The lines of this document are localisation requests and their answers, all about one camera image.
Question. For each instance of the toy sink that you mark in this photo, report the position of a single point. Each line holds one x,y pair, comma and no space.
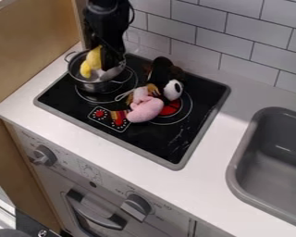
274,166

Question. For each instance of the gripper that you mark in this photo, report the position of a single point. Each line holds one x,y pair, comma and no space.
109,27

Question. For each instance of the toy stove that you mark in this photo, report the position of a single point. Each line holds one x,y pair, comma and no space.
167,129

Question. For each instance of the silver pot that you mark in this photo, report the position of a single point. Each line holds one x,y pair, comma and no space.
97,82

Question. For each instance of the yellow toy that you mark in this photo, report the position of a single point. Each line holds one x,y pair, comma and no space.
91,63

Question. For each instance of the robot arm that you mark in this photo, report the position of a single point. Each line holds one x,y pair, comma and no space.
108,4

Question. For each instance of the black white pink plush penguin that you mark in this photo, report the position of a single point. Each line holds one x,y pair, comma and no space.
163,81

